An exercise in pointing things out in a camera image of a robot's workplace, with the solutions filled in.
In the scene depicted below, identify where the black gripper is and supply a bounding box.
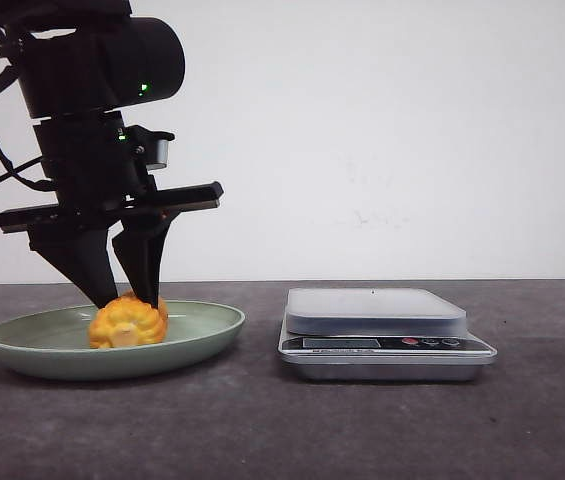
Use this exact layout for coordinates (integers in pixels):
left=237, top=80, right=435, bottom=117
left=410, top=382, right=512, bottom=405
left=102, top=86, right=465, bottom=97
left=0, top=112, right=223, bottom=308

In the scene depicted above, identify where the yellow corn cob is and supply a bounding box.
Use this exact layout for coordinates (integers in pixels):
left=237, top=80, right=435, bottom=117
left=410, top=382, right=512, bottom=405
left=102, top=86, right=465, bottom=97
left=88, top=291, right=168, bottom=349

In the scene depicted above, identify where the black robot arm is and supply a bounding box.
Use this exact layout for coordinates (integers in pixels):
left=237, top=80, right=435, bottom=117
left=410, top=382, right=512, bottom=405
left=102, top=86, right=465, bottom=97
left=0, top=1, right=223, bottom=307

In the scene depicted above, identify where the light green oval plate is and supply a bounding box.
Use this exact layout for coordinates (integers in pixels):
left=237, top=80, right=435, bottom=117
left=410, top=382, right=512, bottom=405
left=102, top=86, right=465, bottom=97
left=0, top=300, right=246, bottom=381

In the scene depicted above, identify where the silver digital kitchen scale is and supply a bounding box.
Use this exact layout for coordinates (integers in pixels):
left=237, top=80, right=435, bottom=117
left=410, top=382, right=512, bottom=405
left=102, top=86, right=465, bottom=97
left=278, top=287, right=497, bottom=382

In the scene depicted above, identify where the small silver wrist camera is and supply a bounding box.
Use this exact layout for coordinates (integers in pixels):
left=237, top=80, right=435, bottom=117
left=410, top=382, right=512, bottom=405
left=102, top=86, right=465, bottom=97
left=131, top=125, right=175, bottom=170

